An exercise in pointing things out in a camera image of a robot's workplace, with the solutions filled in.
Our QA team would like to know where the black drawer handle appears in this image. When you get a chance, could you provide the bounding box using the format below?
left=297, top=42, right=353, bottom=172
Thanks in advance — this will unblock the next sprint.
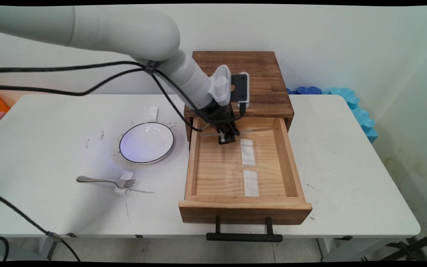
left=206, top=216, right=284, bottom=243

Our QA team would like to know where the white block in drawer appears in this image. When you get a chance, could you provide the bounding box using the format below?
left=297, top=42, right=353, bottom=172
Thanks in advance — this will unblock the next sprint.
left=243, top=170, right=260, bottom=197
left=240, top=139, right=256, bottom=167

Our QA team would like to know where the silver table knife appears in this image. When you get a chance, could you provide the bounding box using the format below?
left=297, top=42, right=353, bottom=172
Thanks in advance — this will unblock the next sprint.
left=200, top=128, right=278, bottom=136

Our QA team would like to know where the light blue foam mat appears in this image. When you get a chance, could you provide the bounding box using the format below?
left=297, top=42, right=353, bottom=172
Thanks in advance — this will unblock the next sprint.
left=322, top=88, right=378, bottom=144

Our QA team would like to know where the silver fork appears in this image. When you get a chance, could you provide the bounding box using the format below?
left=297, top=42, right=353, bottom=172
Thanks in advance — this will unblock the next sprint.
left=76, top=176, right=136, bottom=188

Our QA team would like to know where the black floor cable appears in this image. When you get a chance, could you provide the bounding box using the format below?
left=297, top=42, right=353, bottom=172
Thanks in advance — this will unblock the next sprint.
left=0, top=189, right=82, bottom=261

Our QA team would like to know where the black metal stand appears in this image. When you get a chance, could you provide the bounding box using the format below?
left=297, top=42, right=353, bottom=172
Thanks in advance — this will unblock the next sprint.
left=380, top=229, right=427, bottom=261

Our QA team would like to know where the white fork rest block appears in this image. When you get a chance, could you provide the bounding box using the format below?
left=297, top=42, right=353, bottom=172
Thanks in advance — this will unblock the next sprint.
left=114, top=171, right=136, bottom=197

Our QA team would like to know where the white plate with black rim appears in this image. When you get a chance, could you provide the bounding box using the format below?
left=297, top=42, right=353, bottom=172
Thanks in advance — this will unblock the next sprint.
left=119, top=122, right=175, bottom=164

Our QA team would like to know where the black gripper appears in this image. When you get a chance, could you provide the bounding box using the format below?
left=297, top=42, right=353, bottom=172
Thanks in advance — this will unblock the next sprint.
left=198, top=103, right=241, bottom=145

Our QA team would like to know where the white grey wrist camera box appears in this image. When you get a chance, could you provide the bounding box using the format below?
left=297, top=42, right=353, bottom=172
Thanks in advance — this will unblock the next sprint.
left=231, top=72, right=250, bottom=113

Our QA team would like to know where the dark wooden cabinet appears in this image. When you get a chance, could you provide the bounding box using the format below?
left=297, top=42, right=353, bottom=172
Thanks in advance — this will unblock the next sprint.
left=184, top=51, right=295, bottom=142

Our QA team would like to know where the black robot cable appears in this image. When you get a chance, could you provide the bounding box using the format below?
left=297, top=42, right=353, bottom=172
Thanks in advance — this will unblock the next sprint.
left=0, top=61, right=203, bottom=132
left=0, top=68, right=199, bottom=112

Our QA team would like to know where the light wooden drawer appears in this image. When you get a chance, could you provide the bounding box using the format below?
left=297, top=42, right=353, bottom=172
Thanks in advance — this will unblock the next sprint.
left=179, top=117, right=313, bottom=225

